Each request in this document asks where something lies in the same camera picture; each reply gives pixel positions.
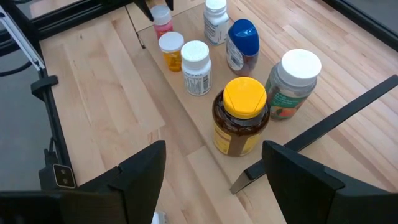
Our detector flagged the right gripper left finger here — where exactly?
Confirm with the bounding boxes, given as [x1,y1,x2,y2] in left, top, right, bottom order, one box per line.
[77,139,167,224]

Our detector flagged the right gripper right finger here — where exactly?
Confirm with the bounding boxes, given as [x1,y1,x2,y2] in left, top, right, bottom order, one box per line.
[262,140,346,224]

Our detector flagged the pink bottle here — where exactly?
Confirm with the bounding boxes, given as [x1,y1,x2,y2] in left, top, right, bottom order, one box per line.
[150,4,174,40]

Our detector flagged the small white pill bottle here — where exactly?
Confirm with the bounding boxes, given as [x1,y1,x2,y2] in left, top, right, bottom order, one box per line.
[203,0,230,46]
[151,210,169,224]

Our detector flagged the orange pill vial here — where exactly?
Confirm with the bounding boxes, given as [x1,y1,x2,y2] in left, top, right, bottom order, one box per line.
[158,31,185,73]

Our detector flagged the blue-capped medicine bottle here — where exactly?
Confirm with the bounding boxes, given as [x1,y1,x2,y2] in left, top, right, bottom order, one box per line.
[226,18,261,77]

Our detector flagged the amber bottle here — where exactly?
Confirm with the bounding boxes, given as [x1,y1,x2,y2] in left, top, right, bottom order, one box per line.
[211,77,271,157]

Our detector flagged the green-label bottle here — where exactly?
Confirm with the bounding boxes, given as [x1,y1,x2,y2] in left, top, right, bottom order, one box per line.
[265,49,322,121]

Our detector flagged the wooden shelf, black metal legs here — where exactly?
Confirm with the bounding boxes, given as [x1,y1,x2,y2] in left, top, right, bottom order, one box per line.
[124,0,398,195]

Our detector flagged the black aluminium table frame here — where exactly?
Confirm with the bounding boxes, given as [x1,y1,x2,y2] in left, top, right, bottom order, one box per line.
[0,0,398,190]

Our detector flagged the white mount bar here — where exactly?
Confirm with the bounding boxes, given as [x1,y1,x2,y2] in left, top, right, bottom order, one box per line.
[0,6,46,71]

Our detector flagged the black frame clamp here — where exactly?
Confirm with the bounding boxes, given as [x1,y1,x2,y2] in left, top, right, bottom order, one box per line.
[30,74,59,102]

